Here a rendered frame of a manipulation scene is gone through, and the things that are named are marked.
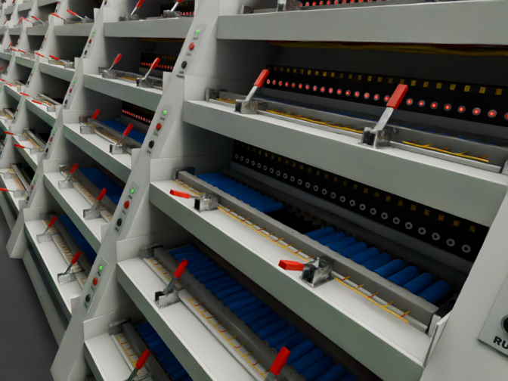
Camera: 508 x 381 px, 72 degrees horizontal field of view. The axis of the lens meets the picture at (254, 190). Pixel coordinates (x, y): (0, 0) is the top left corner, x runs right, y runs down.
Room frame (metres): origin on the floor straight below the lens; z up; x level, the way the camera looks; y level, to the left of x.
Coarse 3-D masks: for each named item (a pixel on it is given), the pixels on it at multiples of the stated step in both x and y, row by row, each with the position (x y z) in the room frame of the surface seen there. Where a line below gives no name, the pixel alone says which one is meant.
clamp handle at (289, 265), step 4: (280, 260) 0.41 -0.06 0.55; (284, 260) 0.41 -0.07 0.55; (288, 260) 0.42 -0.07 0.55; (316, 260) 0.45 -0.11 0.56; (320, 260) 0.45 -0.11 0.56; (280, 264) 0.41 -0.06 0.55; (284, 264) 0.40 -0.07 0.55; (288, 264) 0.40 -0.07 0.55; (292, 264) 0.41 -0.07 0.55; (296, 264) 0.42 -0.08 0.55; (300, 264) 0.42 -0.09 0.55; (304, 264) 0.44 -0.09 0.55; (316, 264) 0.45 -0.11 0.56; (284, 268) 0.40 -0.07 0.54; (288, 268) 0.40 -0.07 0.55; (292, 268) 0.41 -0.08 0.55; (296, 268) 0.42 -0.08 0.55; (300, 268) 0.42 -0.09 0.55; (304, 268) 0.43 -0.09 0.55; (308, 268) 0.43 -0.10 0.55; (312, 268) 0.44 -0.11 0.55; (316, 268) 0.45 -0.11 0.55
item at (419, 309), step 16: (192, 176) 0.75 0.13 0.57; (192, 192) 0.70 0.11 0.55; (208, 192) 0.69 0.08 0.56; (224, 192) 0.68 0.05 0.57; (240, 208) 0.62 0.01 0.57; (256, 224) 0.58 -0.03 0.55; (272, 224) 0.56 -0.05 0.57; (272, 240) 0.54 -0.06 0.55; (288, 240) 0.54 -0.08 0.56; (304, 240) 0.51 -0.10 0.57; (320, 256) 0.49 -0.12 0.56; (336, 256) 0.48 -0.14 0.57; (336, 272) 0.47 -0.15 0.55; (352, 272) 0.45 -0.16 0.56; (368, 272) 0.45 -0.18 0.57; (352, 288) 0.43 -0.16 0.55; (368, 288) 0.44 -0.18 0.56; (384, 288) 0.42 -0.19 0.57; (400, 288) 0.42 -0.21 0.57; (400, 304) 0.41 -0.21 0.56; (416, 304) 0.39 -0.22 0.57
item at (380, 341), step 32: (160, 160) 0.76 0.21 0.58; (192, 160) 0.81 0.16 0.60; (160, 192) 0.72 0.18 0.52; (288, 192) 0.71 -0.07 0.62; (192, 224) 0.64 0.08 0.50; (224, 224) 0.59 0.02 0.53; (224, 256) 0.57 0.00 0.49; (256, 256) 0.51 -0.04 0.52; (288, 256) 0.51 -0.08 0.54; (448, 256) 0.49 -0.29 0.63; (288, 288) 0.46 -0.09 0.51; (320, 288) 0.44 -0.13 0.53; (320, 320) 0.43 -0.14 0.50; (352, 320) 0.39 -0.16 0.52; (384, 320) 0.40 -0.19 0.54; (352, 352) 0.40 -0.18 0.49; (384, 352) 0.36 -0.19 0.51; (416, 352) 0.35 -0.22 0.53
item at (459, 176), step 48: (192, 96) 0.77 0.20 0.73; (240, 96) 0.73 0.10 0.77; (288, 96) 0.79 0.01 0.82; (336, 96) 0.70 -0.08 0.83; (384, 96) 0.63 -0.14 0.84; (432, 96) 0.57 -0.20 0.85; (480, 96) 0.52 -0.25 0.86; (288, 144) 0.54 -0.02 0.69; (336, 144) 0.47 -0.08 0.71; (384, 144) 0.46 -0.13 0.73; (432, 144) 0.45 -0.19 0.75; (480, 144) 0.42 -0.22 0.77; (432, 192) 0.39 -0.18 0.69; (480, 192) 0.35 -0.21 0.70
